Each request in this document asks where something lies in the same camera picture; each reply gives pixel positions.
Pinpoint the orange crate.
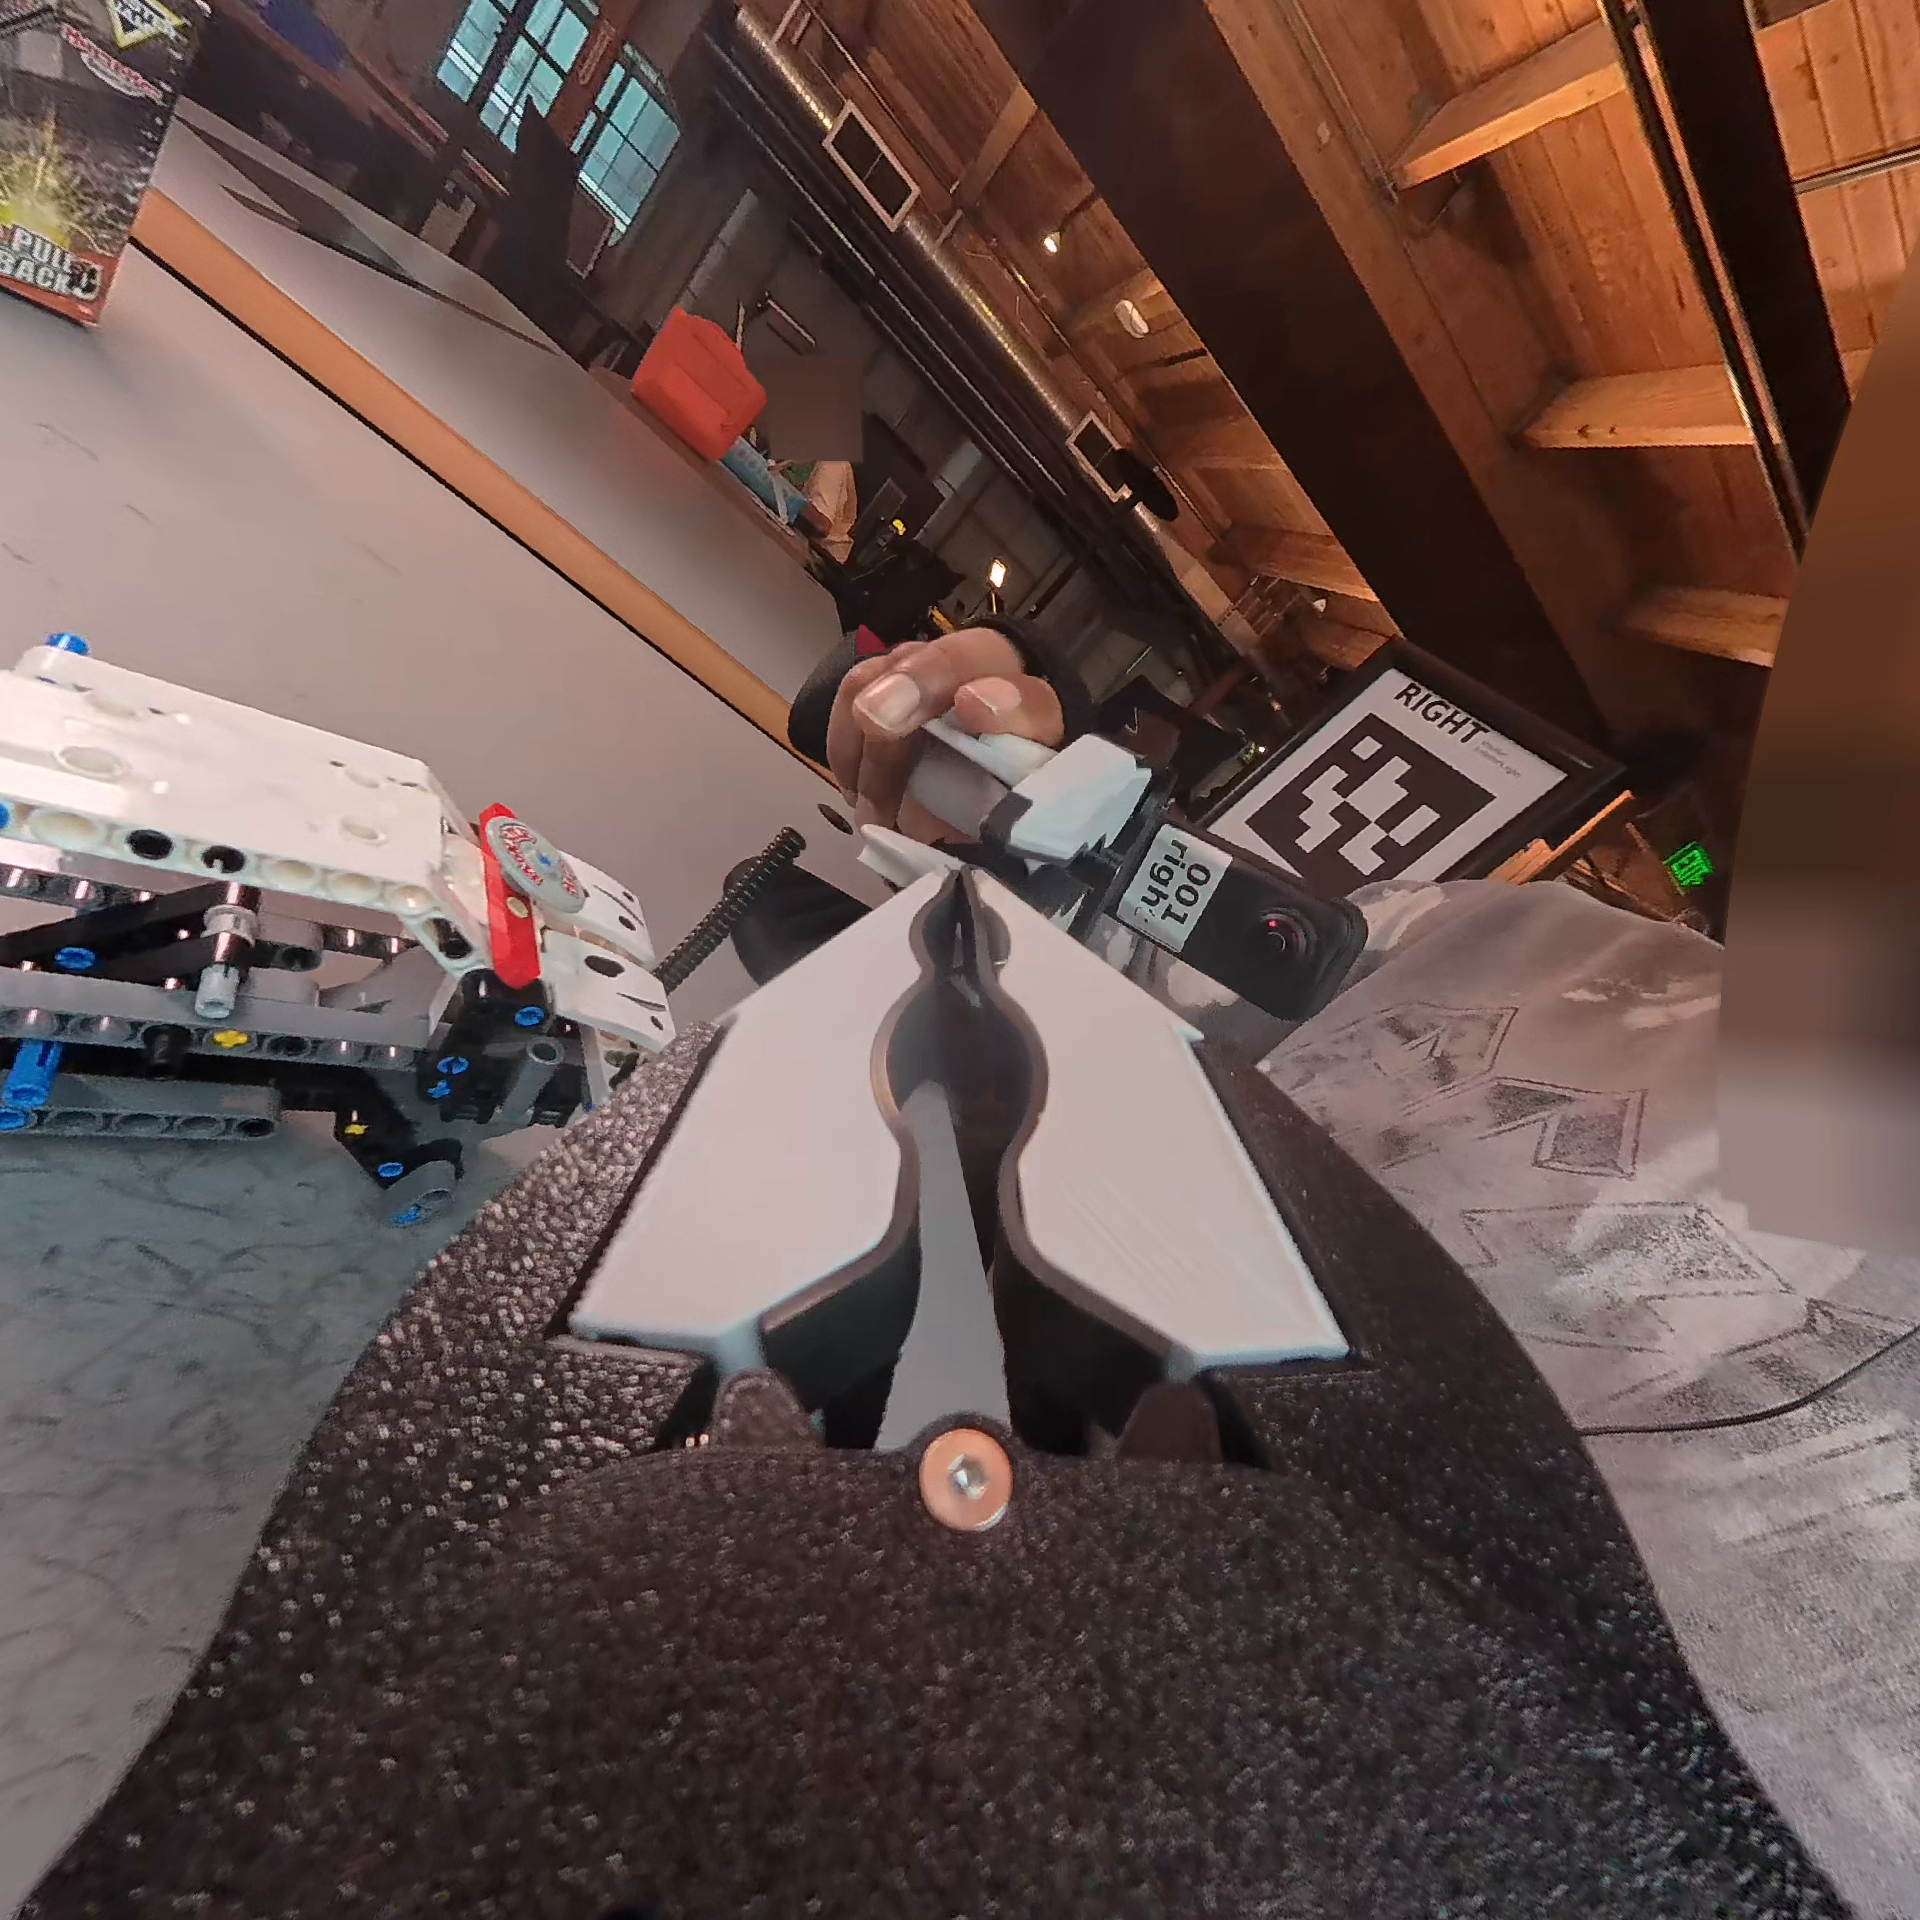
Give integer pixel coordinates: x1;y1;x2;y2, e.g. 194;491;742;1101
631;306;771;466

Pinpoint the grey desk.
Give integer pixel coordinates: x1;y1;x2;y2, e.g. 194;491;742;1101
0;247;1277;1920

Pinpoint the person's right hand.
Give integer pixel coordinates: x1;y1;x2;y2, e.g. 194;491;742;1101
828;627;1070;829

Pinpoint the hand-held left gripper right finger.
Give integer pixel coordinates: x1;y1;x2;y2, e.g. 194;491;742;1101
966;871;1354;1448

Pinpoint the long ribbed ceiling duct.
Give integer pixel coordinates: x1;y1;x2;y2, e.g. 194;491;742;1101
703;0;1186;527

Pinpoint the person's right forearm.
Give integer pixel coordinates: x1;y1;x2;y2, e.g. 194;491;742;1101
1319;877;1501;1021

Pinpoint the wood-edged grey table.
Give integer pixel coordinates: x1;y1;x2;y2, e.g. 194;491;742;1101
127;104;858;781

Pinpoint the thin black cable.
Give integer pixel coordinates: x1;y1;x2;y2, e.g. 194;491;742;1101
1574;1319;1920;1438

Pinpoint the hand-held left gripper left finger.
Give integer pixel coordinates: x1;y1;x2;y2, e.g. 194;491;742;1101
570;871;963;1448

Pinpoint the printed toy truck box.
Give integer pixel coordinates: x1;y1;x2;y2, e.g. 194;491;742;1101
0;0;207;327

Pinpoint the window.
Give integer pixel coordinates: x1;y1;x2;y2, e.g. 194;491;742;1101
434;0;684;226

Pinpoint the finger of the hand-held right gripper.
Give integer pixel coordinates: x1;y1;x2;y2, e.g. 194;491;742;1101
858;818;974;890
1007;731;1164;869

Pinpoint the white black toy truck chassis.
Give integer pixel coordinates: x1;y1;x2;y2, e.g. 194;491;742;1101
0;630;807;1232

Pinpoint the framed marker tag sign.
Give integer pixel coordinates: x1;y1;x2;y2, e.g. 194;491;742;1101
1198;637;1633;890

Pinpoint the grey round toy disc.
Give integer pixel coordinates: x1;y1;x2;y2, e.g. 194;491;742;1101
492;815;589;914

